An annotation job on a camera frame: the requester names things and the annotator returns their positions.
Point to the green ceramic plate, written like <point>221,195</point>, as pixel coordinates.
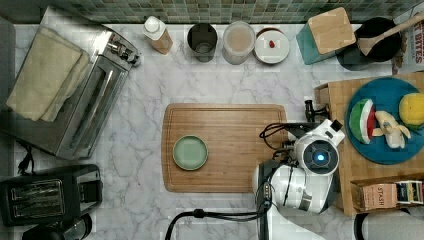
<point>190,152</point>

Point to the wooden spoon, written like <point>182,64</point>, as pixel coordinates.
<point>366,44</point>

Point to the beige folded towel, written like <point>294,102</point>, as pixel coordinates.
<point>53,69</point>

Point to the black pot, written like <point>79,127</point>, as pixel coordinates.
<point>352,58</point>

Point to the white bowl with red item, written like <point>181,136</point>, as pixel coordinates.
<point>271,46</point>

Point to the brown stash tea box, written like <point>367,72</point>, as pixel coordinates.
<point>376,196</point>

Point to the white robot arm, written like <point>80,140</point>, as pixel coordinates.
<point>303,179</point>

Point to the glass jar with snacks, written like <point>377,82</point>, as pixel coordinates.
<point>238,42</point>

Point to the wooden drawer cabinet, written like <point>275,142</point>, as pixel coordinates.
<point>354,168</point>

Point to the toy peeled banana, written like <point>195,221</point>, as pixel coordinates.
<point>394,133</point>

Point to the black kettle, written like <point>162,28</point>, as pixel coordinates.
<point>75,229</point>

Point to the dark round container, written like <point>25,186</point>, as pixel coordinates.
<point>202,39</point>

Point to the stainless toaster oven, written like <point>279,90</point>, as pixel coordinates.
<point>74,133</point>

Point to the blue round plate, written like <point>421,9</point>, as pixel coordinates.
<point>386,94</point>

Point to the yellow toy fruit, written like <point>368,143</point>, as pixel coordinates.
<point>411,108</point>

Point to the toy watermelon slice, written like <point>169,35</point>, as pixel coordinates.
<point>362,120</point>

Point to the bamboo cutting board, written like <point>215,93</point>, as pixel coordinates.
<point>231,133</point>

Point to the bottle with white cap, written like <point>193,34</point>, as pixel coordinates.
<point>157,35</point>

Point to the black slot toaster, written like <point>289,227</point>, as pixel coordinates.
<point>51,195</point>

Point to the snack box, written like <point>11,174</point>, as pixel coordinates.
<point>410,58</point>

